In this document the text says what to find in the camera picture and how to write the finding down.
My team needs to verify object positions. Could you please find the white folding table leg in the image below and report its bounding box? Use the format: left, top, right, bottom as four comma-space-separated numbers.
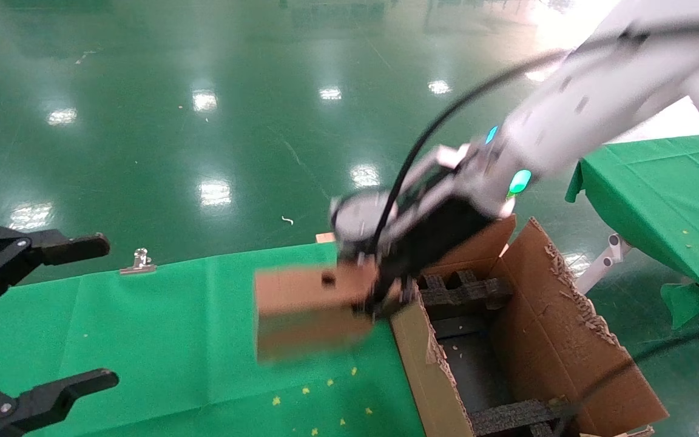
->
574, 234, 634, 296

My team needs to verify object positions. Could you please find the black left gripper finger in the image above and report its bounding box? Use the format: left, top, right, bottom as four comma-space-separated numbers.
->
0, 368, 120, 437
0, 226, 111, 313

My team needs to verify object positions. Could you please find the green cloth covered table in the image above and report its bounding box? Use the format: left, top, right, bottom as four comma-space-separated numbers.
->
565, 135, 699, 331

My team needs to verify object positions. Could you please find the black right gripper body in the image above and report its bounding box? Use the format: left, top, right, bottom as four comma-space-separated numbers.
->
330, 164, 511, 286

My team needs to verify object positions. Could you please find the silver binder clip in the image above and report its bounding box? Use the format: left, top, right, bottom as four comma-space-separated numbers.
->
120, 248, 157, 276

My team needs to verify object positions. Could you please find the thin black camera cable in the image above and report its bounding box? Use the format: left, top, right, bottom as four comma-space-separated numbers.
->
374, 18, 699, 256

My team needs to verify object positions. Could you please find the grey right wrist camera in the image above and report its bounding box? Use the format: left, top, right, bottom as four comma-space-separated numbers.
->
428, 144, 478, 183

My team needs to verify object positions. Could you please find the large open cardboard carton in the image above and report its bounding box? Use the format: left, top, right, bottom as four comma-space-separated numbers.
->
389, 215, 670, 437

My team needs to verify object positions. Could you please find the green work table cloth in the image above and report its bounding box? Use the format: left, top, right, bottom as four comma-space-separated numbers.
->
0, 242, 428, 437

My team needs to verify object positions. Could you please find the black foam carton insert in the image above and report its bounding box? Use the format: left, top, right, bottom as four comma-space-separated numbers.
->
419, 270, 515, 321
470, 398, 578, 437

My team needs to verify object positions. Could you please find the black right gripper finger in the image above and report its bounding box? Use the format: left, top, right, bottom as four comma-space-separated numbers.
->
334, 240, 380, 271
353, 267, 420, 321

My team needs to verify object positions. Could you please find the small brown cardboard box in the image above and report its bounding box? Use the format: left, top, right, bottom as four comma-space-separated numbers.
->
254, 262, 387, 365

